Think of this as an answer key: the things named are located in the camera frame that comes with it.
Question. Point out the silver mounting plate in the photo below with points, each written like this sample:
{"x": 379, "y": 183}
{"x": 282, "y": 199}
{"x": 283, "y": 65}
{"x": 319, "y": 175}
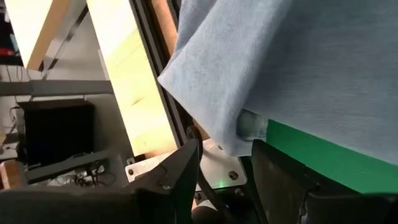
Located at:
{"x": 217, "y": 168}

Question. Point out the green table mat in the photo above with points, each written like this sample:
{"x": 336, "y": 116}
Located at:
{"x": 326, "y": 158}

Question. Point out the light wooden desk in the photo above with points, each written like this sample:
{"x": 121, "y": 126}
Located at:
{"x": 28, "y": 28}

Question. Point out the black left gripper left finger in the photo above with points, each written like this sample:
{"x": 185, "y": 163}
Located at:
{"x": 183, "y": 174}

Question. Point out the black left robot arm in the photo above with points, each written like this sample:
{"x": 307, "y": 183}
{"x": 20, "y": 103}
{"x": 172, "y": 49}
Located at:
{"x": 242, "y": 208}

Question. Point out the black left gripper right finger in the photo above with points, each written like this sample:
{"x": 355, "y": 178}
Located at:
{"x": 280, "y": 186}

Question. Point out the light blue garment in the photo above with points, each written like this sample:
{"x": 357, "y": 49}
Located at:
{"x": 295, "y": 62}

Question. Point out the grey desk leg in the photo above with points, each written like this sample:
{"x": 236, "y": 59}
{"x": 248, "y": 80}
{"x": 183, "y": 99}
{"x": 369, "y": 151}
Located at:
{"x": 62, "y": 87}

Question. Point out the black computer monitor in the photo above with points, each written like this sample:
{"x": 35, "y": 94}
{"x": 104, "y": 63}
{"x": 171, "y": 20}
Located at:
{"x": 56, "y": 133}

